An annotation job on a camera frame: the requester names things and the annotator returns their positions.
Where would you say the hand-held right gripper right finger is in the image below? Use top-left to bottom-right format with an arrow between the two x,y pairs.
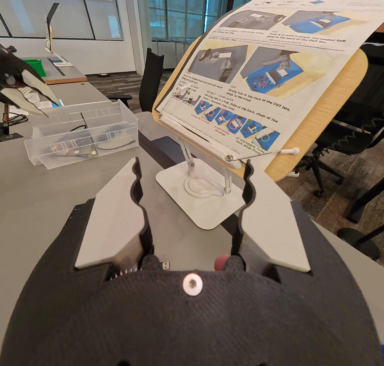
230,159 -> 311,275

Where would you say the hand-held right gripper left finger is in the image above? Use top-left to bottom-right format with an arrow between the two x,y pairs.
74,157 -> 155,271

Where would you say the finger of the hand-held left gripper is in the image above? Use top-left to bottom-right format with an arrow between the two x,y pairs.
0,85 -> 49,118
20,67 -> 60,108

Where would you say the clear plastic bin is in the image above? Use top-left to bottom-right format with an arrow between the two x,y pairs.
24,99 -> 140,170

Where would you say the person's right hand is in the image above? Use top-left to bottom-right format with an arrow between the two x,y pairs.
214,254 -> 231,272

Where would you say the green plastic bin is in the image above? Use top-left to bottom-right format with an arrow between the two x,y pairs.
22,59 -> 45,78

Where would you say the wooden desk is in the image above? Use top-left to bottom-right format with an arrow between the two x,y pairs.
20,56 -> 88,86

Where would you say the white stand base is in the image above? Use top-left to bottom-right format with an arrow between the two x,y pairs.
155,160 -> 245,231

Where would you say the black office chair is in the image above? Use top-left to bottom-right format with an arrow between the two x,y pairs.
300,42 -> 384,198
108,48 -> 165,113

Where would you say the printed instruction sheet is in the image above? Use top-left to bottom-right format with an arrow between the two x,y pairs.
156,0 -> 384,166

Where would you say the instruction sheet on stand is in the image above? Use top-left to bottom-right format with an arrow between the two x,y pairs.
152,0 -> 384,181

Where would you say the braided cable with gold plug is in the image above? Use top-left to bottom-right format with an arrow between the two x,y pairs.
49,148 -> 99,159

